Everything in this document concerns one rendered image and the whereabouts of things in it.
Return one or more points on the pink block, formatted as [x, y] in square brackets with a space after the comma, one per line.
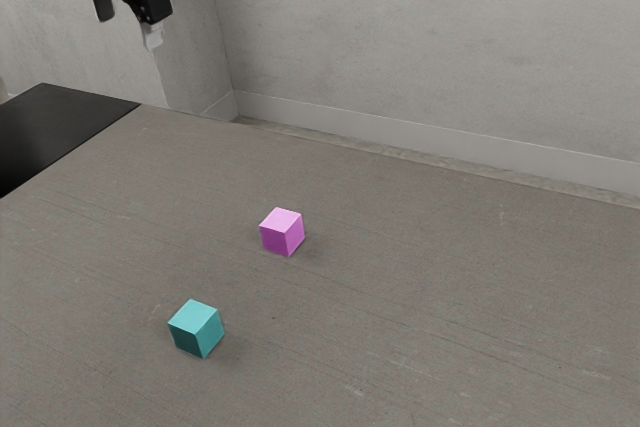
[281, 231]

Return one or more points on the teal block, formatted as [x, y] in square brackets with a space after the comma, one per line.
[196, 327]

